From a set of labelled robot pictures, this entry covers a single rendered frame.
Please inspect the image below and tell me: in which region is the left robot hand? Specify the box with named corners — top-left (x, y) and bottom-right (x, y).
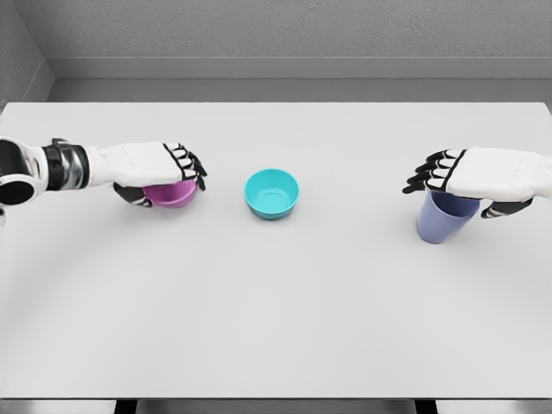
top-left (110, 141), bottom-right (209, 209)

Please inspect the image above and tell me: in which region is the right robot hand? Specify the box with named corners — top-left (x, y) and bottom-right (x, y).
top-left (401, 146), bottom-right (536, 220)

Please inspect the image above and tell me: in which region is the purple bowl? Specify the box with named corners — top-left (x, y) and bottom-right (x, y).
top-left (141, 179), bottom-right (199, 210)

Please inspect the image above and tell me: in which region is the blue-purple cup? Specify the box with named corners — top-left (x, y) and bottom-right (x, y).
top-left (416, 190), bottom-right (481, 245)

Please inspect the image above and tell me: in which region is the teal bowl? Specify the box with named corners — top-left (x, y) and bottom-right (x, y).
top-left (244, 168), bottom-right (300, 223)

